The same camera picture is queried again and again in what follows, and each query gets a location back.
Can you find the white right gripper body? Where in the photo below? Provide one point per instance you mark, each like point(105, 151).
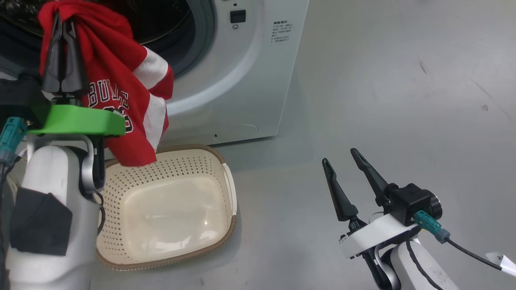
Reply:
point(375, 237)

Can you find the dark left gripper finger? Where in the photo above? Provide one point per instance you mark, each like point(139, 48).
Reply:
point(74, 68)
point(54, 68)

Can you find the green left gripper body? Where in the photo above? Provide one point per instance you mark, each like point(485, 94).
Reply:
point(80, 121)

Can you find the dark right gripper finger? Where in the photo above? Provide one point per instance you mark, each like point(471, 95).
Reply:
point(373, 177)
point(340, 199)

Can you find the red and white jersey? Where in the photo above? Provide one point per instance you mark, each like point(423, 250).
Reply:
point(117, 80)

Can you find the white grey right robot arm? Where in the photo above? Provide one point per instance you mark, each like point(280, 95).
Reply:
point(419, 270)

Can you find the cream perforated laundry basket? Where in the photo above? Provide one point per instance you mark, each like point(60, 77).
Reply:
point(173, 217)

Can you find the white front-load washing machine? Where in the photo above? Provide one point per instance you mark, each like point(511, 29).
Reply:
point(250, 80)

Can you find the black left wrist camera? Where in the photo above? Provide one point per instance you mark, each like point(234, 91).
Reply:
point(20, 96)

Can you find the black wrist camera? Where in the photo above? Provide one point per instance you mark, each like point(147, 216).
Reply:
point(20, 96)
point(411, 201)

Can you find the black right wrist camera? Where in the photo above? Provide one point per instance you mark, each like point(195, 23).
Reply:
point(411, 201)

